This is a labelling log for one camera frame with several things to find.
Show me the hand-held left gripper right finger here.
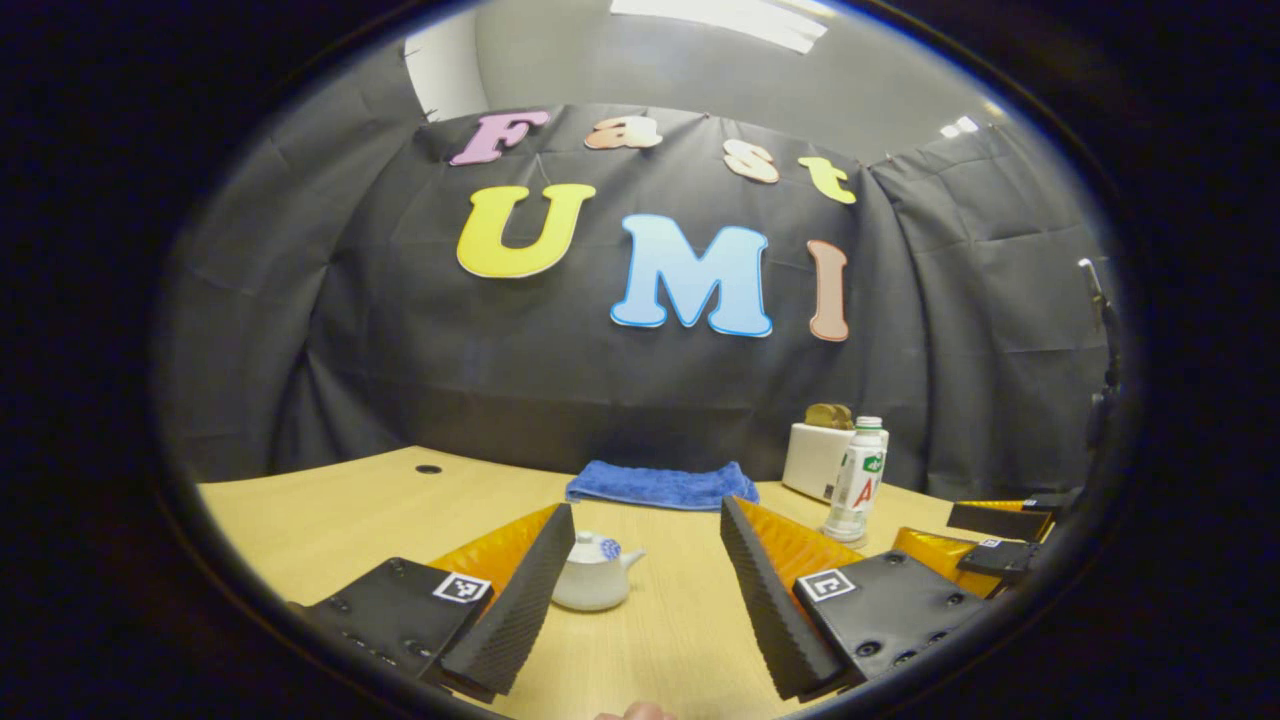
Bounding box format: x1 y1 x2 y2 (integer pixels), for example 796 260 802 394
718 495 993 703

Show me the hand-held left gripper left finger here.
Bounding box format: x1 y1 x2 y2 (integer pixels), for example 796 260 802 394
290 502 578 704

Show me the white teacup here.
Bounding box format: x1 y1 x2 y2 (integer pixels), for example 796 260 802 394
551 548 647 612

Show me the white water bottle green label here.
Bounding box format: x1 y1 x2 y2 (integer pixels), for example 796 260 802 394
823 416 890 544

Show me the white toaster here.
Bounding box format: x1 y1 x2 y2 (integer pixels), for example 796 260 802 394
781 422 859 503

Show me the blue folded towel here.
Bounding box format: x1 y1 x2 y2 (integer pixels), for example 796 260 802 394
566 460 761 512

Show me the large ceiling light panel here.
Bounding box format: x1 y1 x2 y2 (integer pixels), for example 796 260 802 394
610 0 831 54

